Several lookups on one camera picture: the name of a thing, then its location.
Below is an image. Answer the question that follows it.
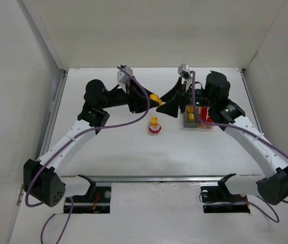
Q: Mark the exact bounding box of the yellow curved lego brick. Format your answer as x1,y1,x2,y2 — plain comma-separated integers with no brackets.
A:
150,94,163,106

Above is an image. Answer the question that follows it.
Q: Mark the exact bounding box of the yellow rounded lego brick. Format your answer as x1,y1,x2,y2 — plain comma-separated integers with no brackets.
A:
151,117,158,125

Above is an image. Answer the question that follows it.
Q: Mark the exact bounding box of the yellow square face brick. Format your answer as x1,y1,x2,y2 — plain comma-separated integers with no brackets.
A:
188,113,195,121

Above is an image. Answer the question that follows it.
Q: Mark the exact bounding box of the red long lego brick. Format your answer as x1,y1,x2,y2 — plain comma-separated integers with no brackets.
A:
200,107,209,119

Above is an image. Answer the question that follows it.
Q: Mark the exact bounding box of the red curved lego brick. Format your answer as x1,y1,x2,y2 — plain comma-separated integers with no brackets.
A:
202,117,213,125

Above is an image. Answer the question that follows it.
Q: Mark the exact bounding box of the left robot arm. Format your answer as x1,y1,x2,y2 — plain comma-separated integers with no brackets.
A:
23,77,162,207

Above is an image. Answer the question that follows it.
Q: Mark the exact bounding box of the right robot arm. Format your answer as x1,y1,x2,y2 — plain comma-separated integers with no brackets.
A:
157,69,288,205

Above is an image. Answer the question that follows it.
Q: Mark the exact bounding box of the grey transparent container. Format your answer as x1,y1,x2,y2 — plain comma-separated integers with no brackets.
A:
183,105,199,129

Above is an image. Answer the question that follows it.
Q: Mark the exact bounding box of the orange transparent container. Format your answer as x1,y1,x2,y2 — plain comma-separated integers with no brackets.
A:
198,107,213,130

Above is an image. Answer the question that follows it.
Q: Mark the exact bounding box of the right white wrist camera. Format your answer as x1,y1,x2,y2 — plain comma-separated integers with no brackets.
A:
178,63,193,90

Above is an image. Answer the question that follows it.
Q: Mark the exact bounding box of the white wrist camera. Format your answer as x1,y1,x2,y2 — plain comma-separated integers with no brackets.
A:
117,65,133,86
178,63,193,90

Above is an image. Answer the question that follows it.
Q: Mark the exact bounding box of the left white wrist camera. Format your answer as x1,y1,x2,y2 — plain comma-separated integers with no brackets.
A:
117,65,133,86

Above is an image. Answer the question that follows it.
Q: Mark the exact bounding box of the aluminium rail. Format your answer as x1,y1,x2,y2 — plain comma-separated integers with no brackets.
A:
90,176,223,183

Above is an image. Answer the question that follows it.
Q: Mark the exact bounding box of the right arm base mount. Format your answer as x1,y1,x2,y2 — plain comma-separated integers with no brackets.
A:
199,186,250,214

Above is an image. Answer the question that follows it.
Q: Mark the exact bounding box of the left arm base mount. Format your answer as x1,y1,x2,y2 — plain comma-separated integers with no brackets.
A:
63,184,111,214

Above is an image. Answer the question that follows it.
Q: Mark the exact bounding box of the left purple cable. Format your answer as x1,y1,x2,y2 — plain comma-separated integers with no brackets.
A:
24,65,151,244

